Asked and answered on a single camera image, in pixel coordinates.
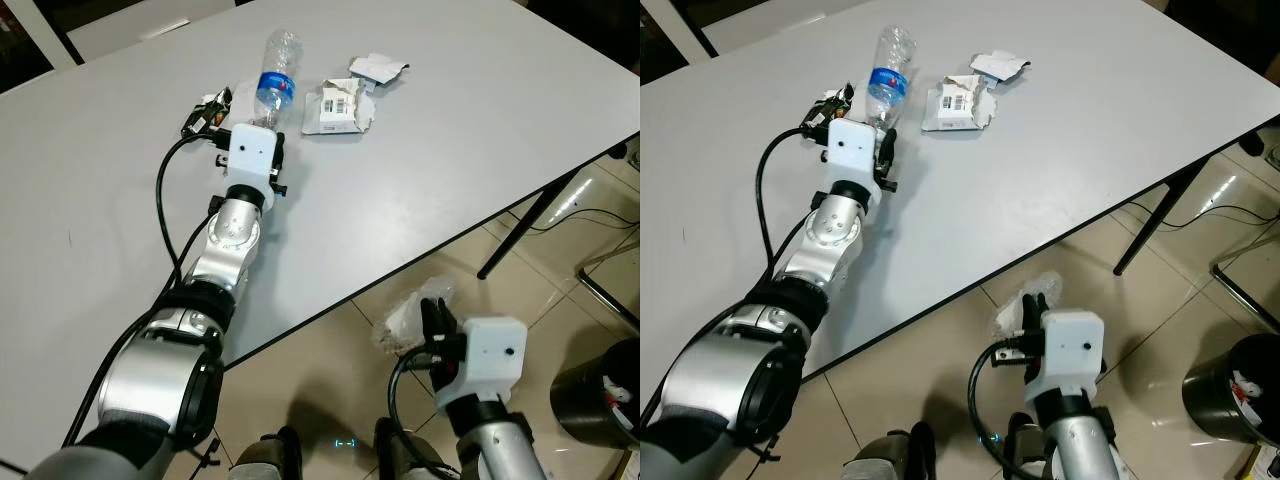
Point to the white red trash packet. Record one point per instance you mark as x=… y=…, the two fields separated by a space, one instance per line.
x=1250 y=385
x=620 y=390

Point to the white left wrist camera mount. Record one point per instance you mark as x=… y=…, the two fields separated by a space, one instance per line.
x=855 y=160
x=252 y=160

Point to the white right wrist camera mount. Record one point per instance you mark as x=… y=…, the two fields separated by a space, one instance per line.
x=1070 y=350
x=485 y=360

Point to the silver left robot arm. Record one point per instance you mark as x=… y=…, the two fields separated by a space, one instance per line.
x=150 y=375
x=730 y=370

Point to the black round rubbish bin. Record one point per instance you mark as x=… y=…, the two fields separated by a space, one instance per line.
x=1215 y=400
x=580 y=400

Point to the white crumpled paper wrapper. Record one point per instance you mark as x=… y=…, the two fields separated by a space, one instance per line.
x=378 y=68
x=1000 y=65

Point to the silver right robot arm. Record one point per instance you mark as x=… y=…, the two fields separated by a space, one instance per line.
x=1075 y=445
x=500 y=450

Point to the robot leg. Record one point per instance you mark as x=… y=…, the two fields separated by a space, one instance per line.
x=1020 y=460
x=415 y=462
x=268 y=458
x=890 y=455

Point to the yellow paper scrap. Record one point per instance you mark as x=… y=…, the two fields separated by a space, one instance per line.
x=1262 y=462
x=630 y=465

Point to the clear bottle with blue label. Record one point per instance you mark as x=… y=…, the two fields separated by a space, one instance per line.
x=890 y=78
x=276 y=80

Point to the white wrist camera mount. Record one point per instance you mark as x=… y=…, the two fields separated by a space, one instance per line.
x=252 y=160
x=1070 y=350
x=485 y=360
x=855 y=160

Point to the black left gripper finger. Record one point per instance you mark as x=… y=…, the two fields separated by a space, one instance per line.
x=888 y=142
x=281 y=145

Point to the white low drawer unit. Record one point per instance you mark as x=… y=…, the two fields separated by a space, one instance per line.
x=140 y=25
x=780 y=22

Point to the robot left leg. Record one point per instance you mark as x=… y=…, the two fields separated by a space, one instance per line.
x=890 y=455
x=268 y=458

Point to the white small carton box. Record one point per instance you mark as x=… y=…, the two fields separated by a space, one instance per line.
x=335 y=108
x=958 y=105

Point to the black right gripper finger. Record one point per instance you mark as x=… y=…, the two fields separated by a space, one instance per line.
x=1028 y=315
x=430 y=322
x=451 y=325
x=1043 y=305

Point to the robot right leg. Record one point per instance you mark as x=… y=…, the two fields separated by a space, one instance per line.
x=415 y=462
x=1020 y=460

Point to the metal chair frame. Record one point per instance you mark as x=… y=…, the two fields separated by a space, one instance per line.
x=605 y=290
x=1245 y=295

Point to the black metal table leg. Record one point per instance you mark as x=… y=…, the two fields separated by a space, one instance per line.
x=525 y=228
x=1158 y=220

